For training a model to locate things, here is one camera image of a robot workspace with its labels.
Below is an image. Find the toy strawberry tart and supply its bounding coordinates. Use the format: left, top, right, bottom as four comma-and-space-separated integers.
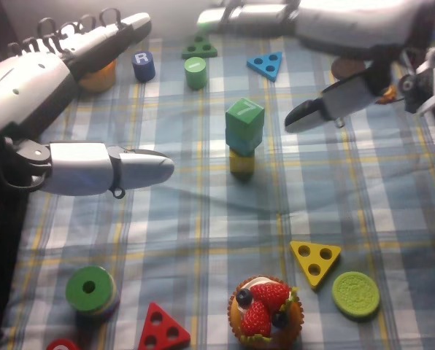
227, 276, 304, 346

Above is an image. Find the teal wooden cube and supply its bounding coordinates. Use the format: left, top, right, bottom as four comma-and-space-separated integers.
225, 127, 264, 156

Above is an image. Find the red triangle block with holes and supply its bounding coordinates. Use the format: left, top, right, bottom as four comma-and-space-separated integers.
137, 301, 191, 350

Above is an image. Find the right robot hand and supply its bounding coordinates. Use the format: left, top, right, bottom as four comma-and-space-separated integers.
196, 0, 435, 134

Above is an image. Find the purple wooden ring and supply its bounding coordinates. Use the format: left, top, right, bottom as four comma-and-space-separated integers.
74, 287, 122, 322

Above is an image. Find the brown toy sandwich cookie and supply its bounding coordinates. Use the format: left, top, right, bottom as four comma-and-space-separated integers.
330, 57, 367, 80

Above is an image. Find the green wooden ring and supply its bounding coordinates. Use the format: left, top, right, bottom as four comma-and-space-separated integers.
65, 265, 115, 313

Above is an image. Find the yellow wooden cube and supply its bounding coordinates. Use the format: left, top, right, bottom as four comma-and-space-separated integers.
228, 149, 255, 179

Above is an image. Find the green cube number 7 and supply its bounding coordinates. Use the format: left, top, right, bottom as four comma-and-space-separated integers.
225, 97, 266, 138

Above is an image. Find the green toy sandwich cookie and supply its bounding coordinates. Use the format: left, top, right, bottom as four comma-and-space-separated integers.
331, 271, 381, 321

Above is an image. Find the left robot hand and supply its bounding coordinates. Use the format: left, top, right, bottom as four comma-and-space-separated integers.
0, 7, 175, 200

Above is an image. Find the blue cylinder block letter R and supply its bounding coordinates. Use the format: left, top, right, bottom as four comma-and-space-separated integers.
131, 50, 156, 83

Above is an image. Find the blue plaid tablecloth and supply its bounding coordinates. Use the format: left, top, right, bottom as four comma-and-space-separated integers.
0, 20, 435, 350

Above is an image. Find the red wooden ring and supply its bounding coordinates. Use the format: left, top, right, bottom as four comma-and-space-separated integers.
45, 338, 82, 350

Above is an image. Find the blue triangle block with holes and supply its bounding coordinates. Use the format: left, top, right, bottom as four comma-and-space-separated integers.
246, 51, 283, 83

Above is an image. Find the green cylinder block minus sign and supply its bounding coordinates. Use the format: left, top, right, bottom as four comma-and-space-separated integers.
183, 57, 208, 91

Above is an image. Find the yellow triangle block with holes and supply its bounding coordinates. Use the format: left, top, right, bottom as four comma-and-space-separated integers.
289, 240, 342, 289

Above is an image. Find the toy peach cupcake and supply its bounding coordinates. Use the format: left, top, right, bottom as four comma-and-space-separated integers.
77, 60, 117, 93

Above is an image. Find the green triangle block with holes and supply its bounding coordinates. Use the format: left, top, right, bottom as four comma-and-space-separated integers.
181, 33, 218, 60

